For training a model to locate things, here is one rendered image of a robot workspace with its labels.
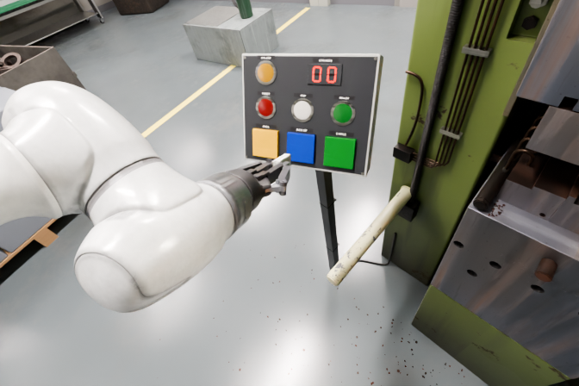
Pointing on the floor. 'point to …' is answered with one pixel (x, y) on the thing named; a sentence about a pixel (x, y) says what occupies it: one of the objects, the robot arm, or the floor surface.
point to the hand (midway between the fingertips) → (282, 164)
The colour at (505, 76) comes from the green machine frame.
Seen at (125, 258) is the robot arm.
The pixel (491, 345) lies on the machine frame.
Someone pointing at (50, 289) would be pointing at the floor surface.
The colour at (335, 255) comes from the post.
